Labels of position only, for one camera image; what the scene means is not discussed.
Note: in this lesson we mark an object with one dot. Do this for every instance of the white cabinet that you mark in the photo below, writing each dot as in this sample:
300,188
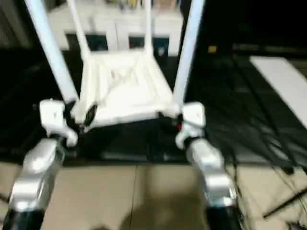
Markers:
108,24

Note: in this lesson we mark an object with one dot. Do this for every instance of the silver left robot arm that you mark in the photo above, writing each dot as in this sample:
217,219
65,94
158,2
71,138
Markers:
36,163

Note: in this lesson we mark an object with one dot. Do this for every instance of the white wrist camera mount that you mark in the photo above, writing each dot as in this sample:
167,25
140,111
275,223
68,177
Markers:
194,112
51,115

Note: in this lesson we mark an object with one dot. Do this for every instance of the white plastic table leg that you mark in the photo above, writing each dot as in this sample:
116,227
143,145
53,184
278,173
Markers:
189,48
80,28
148,26
52,48

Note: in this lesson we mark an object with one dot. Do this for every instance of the black folding table frame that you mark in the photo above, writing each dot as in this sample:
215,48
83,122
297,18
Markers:
283,203

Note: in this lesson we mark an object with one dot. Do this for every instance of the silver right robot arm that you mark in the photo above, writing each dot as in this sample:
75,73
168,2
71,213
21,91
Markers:
211,163

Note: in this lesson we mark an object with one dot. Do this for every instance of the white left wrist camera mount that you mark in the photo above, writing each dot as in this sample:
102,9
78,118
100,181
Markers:
51,115

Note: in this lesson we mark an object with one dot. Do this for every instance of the black side table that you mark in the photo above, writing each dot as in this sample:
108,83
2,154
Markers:
271,48

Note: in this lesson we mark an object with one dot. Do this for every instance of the small yellow tag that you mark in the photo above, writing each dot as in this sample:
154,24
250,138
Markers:
212,49

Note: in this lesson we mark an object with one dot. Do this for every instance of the grey curtain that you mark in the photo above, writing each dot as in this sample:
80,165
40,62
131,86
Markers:
12,24

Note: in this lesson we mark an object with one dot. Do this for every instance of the black mat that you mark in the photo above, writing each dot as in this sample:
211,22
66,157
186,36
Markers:
239,95

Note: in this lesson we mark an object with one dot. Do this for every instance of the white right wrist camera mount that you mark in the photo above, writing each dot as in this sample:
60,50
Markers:
194,112

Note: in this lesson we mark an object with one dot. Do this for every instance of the white flat board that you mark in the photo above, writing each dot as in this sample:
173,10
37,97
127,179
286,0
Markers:
280,76

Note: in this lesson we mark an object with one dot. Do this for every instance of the white plastic table top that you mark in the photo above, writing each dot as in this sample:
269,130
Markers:
124,100

